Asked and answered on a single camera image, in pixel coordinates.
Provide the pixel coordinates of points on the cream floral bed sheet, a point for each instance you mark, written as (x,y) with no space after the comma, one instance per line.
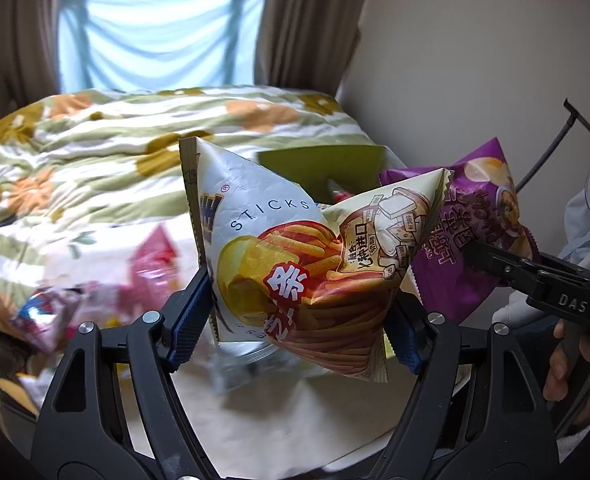
(275,420)

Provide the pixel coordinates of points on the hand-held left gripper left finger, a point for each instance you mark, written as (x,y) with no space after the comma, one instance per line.
(190,320)

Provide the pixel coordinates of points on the brown curtain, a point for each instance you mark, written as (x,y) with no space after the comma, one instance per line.
(310,20)
(30,25)

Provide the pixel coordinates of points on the blue white snack packet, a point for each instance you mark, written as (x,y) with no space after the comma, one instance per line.
(40,317)

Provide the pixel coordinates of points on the floral striped blanket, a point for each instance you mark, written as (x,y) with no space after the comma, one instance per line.
(100,150)

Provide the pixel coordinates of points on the light blue cloth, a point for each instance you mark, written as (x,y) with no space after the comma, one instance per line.
(160,40)

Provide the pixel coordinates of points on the red snack packet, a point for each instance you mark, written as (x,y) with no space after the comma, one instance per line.
(342,192)

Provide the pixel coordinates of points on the white potato stick snack bag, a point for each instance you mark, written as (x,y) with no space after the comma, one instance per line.
(255,220)

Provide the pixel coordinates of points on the light blue garment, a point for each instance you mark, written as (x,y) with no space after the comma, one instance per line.
(575,225)

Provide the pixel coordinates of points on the purple snack bag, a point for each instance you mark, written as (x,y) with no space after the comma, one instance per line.
(475,220)

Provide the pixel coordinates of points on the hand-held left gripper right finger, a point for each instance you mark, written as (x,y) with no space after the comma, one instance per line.
(407,345)

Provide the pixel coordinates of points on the yellow green cardboard box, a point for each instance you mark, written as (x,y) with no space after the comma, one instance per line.
(300,170)

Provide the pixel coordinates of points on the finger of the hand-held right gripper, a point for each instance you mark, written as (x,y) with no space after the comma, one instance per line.
(550,285)

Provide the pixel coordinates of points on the pink striped snack packet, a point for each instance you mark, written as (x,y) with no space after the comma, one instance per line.
(152,270)

